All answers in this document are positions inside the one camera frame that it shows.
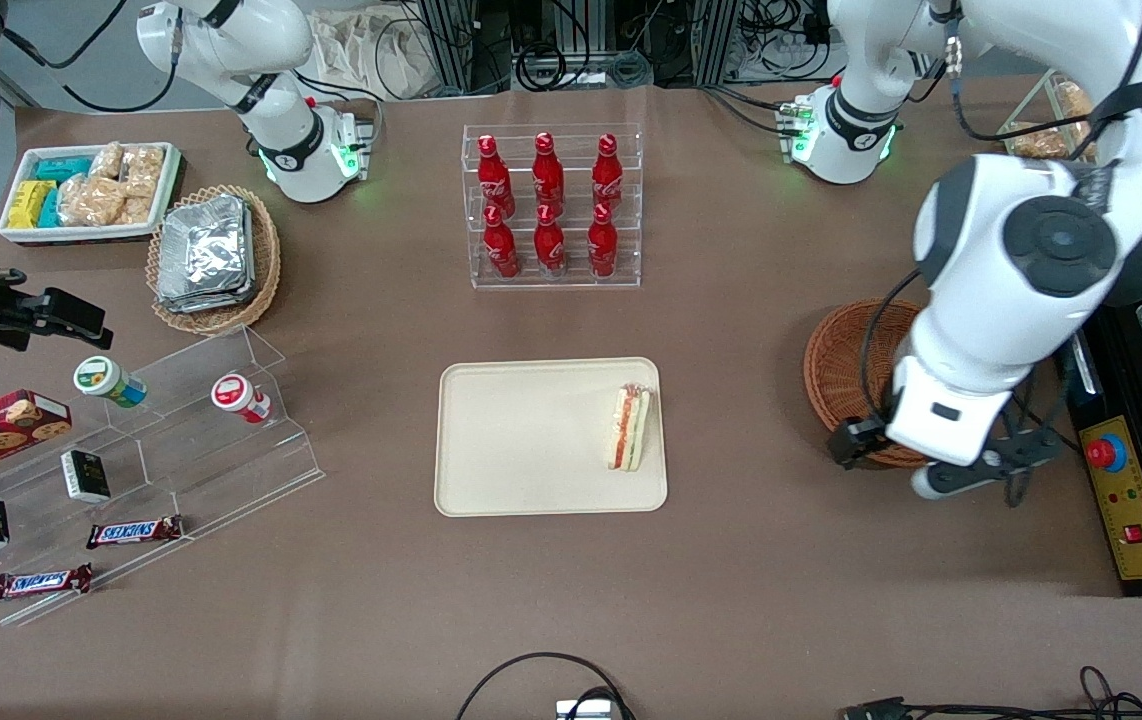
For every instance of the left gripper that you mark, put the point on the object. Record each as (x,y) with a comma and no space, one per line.
(853,440)

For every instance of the triangle sandwich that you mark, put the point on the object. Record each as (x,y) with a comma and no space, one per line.
(629,430)

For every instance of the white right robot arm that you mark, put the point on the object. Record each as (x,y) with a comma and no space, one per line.
(231,35)

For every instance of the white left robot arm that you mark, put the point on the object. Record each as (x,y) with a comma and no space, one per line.
(981,230)

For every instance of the brown wicker basket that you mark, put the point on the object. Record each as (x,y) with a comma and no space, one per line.
(841,360)

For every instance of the light wicker basket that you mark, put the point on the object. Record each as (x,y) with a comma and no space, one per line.
(211,322)

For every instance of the cream plastic tray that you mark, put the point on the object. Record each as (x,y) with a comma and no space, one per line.
(531,440)

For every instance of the green lidded jar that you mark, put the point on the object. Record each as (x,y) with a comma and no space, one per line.
(96,377)

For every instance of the white snack bin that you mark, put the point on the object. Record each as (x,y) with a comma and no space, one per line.
(91,237)

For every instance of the teal snack pack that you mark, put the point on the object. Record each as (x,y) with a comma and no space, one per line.
(51,210)
(61,168)

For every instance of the clear bag of puffed snacks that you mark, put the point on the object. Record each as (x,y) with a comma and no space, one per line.
(91,200)
(106,160)
(138,210)
(144,170)

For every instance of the yellow snack pack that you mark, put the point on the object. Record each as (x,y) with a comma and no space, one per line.
(28,203)

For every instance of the silver foil pack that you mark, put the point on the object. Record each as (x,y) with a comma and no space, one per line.
(206,303)
(203,245)

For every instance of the red lidded jar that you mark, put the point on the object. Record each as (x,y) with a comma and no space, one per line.
(231,392)

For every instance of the black machine with yellow panel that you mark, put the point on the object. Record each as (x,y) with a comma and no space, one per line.
(1126,500)

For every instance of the clear acrylic stepped shelf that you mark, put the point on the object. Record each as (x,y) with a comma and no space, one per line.
(231,470)

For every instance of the Snickers chocolate bar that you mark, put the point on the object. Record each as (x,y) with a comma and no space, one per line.
(134,532)
(39,583)

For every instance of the bagged bread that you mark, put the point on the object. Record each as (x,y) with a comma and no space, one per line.
(1071,105)

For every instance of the red cola bottle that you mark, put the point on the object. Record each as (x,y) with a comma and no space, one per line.
(550,248)
(501,250)
(608,175)
(494,180)
(602,245)
(548,175)

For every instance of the beige cloth bag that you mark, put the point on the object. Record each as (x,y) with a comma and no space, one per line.
(371,55)

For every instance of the small grey device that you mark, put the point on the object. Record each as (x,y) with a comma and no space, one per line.
(586,711)

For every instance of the clear acrylic bottle rack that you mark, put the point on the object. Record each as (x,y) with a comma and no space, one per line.
(525,275)

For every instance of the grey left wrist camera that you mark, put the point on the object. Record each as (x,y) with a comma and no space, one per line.
(946,483)

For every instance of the aluminium frame post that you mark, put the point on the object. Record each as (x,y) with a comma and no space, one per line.
(446,45)
(721,40)

